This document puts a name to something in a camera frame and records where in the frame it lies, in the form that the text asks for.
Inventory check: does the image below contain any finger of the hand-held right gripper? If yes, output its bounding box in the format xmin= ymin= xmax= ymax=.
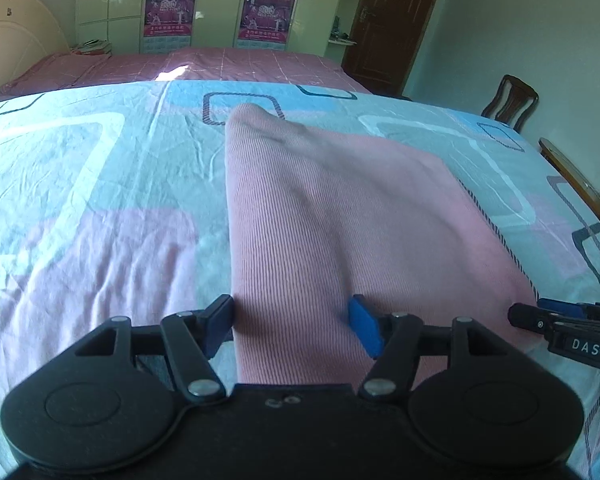
xmin=508 ymin=303 xmax=586 ymax=337
xmin=536 ymin=298 xmax=600 ymax=319

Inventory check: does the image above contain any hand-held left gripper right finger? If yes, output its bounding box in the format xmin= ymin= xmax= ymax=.
xmin=347 ymin=295 xmax=512 ymax=403

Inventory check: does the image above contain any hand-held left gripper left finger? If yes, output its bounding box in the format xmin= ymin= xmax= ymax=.
xmin=75 ymin=294 xmax=237 ymax=403

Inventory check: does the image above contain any pink knit sweater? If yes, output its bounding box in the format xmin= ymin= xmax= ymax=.
xmin=224 ymin=103 xmax=542 ymax=392

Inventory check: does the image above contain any brown wooden furniture edge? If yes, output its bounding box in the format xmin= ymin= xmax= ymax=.
xmin=538 ymin=137 xmax=600 ymax=245

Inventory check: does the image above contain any light blue patterned bedsheet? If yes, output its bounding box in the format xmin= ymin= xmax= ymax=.
xmin=0 ymin=81 xmax=600 ymax=480

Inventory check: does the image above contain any dark wooden chair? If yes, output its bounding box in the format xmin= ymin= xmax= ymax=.
xmin=481 ymin=74 xmax=540 ymax=135

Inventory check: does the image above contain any pink checked bed sheet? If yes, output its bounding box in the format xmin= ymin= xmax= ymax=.
xmin=0 ymin=46 xmax=372 ymax=107

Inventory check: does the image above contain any dark shelf clutter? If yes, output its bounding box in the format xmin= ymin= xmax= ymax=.
xmin=329 ymin=15 xmax=357 ymax=45

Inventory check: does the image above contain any brown wooden door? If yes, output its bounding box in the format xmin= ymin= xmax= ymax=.
xmin=341 ymin=0 xmax=449 ymax=99

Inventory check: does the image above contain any stack of books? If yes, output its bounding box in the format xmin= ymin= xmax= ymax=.
xmin=70 ymin=39 xmax=114 ymax=57

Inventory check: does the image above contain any pale green wardrobe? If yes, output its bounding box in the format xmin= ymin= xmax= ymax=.
xmin=75 ymin=0 xmax=369 ymax=64

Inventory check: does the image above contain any cream wooden headboard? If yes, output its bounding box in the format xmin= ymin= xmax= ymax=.
xmin=0 ymin=0 xmax=72 ymax=107

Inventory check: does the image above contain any large pink wall poster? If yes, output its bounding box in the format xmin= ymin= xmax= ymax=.
xmin=237 ymin=0 xmax=294 ymax=44
xmin=144 ymin=0 xmax=197 ymax=39

